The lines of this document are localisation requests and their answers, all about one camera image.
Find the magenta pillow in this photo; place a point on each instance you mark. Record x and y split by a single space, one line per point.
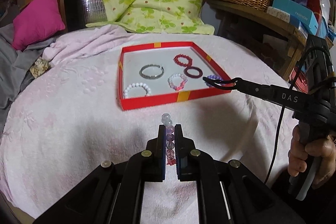
37 22

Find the silver metal bangle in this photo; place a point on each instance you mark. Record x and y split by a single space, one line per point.
151 71

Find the dark maroon ring bangle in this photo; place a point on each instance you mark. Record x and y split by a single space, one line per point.
193 72

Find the blue fashion box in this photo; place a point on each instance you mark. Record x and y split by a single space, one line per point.
303 14

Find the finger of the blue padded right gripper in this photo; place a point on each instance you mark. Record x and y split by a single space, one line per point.
183 147

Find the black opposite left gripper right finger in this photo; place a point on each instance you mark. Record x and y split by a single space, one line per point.
278 95

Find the pink fleece blanket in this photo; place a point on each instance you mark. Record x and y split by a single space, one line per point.
69 120

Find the grey bed sheet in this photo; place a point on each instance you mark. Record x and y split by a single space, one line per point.
15 68

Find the beige patterned cloth piece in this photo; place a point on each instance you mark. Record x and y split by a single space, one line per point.
39 67

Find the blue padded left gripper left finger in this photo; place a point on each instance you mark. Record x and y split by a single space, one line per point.
156 168

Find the wooden shelf table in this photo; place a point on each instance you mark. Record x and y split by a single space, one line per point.
295 38

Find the red cardboard box tray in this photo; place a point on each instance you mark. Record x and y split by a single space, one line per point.
174 86

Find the white patterned box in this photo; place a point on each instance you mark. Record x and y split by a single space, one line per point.
277 13

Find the person's right hand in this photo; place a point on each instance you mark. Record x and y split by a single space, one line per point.
298 153

